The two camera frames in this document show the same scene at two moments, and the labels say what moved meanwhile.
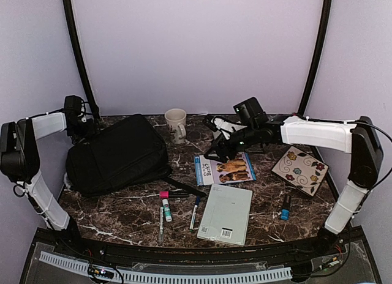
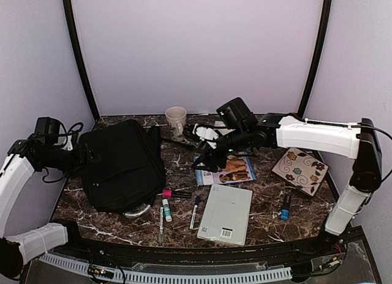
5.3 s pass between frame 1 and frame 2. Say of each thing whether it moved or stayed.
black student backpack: moved
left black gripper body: moved
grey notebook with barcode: stayed
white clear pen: stayed
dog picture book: stayed
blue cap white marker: stayed
